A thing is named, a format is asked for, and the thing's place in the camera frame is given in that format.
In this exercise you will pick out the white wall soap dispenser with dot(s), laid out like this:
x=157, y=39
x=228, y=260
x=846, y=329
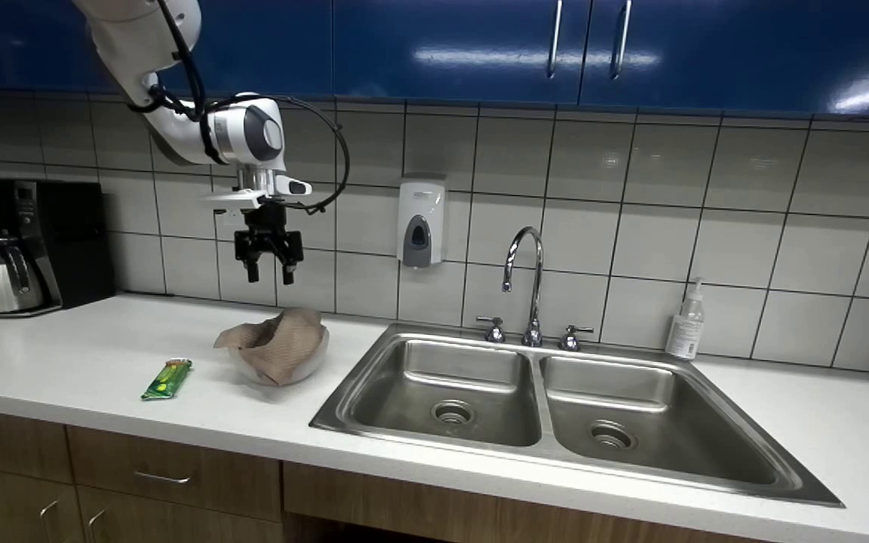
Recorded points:
x=421, y=214

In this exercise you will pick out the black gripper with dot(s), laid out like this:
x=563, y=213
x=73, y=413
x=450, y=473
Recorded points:
x=270, y=229

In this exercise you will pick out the black coffee maker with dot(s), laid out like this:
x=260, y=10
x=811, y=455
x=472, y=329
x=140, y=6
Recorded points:
x=73, y=243

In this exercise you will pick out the blue cabinet door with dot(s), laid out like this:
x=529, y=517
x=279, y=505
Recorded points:
x=12, y=45
x=272, y=45
x=738, y=56
x=454, y=49

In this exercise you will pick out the wooden panel under sink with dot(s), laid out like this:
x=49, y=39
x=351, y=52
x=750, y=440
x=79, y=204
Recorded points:
x=437, y=508

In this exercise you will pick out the brown waffle towel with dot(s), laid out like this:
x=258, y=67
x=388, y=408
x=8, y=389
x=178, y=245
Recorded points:
x=284, y=341

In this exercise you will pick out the clear pump bottle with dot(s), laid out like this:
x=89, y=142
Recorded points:
x=686, y=326

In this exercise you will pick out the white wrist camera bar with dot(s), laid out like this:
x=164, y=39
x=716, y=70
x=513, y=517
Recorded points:
x=254, y=197

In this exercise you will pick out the stainless steel double sink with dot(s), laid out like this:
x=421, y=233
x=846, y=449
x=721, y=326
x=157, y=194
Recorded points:
x=556, y=412

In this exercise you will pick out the wide wooden drawer front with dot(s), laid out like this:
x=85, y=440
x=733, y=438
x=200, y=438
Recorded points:
x=213, y=472

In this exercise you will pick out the translucent white bowl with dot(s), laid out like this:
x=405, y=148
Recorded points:
x=244, y=364

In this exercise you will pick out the green snack packet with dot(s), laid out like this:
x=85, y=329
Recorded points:
x=168, y=380

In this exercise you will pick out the chrome gooseneck faucet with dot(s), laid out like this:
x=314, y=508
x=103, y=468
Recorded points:
x=536, y=290

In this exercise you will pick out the narrow wooden drawer front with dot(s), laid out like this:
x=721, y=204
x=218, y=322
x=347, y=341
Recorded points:
x=12, y=440

